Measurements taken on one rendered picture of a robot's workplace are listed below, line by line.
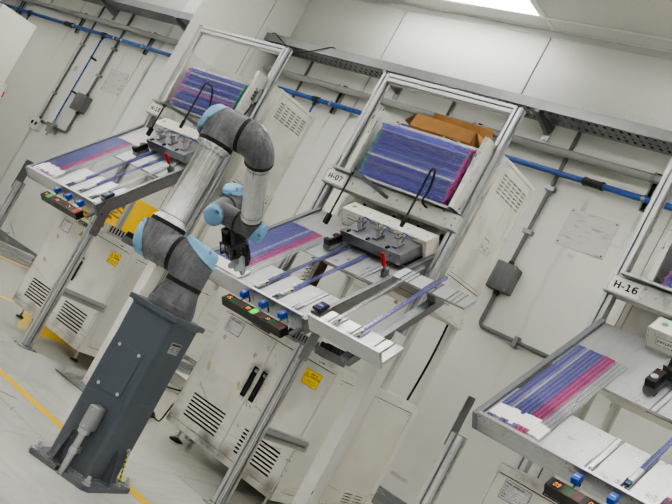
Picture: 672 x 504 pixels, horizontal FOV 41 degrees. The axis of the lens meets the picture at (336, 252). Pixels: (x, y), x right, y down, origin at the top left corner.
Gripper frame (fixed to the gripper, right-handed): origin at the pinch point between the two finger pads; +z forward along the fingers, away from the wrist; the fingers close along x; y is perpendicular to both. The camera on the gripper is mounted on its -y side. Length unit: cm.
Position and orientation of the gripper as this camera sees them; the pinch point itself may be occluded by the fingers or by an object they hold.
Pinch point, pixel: (243, 271)
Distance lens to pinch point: 334.4
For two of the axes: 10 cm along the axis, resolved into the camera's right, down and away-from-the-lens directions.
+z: 0.2, 8.9, 4.5
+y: -7.2, 3.2, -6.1
